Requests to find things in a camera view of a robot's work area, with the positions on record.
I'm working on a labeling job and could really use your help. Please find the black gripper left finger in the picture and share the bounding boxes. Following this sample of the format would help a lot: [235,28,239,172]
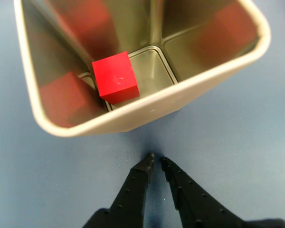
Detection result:
[83,152,155,228]

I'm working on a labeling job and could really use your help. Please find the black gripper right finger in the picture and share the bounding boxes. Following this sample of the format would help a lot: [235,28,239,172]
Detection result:
[160,156,252,228]

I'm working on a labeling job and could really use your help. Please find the red cube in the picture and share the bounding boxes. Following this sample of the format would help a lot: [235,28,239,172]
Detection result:
[92,51,140,105]

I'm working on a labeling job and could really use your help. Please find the square beige tin container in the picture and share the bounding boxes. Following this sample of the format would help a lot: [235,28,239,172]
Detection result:
[13,0,272,138]

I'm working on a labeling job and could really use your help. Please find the blue-grey table mat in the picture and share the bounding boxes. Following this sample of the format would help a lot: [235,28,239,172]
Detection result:
[0,0,285,228]

